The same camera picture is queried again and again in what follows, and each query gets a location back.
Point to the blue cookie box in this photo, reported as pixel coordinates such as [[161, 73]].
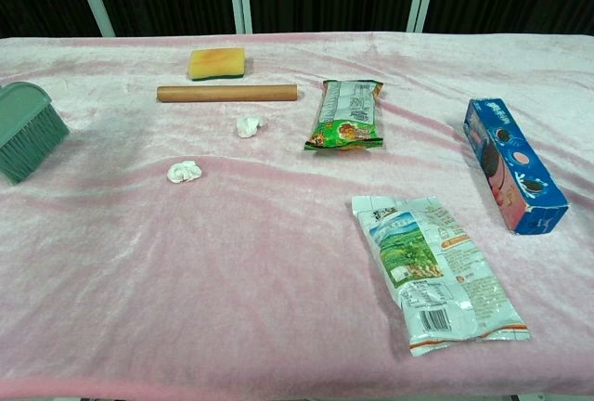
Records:
[[510, 164]]

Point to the white paper wad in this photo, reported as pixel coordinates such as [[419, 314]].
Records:
[[247, 126], [184, 172]]

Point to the white green snack bag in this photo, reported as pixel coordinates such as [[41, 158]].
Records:
[[431, 275]]

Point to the small teal hand broom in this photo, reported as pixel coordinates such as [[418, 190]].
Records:
[[28, 132]]

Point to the pink velvet table cloth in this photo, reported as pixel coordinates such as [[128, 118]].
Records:
[[93, 327]]

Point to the green snack packet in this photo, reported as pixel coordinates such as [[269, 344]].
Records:
[[345, 113]]

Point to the yellow green scouring sponge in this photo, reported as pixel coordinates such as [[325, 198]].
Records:
[[215, 63]]

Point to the wooden rolling pin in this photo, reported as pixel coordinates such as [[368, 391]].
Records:
[[227, 93]]

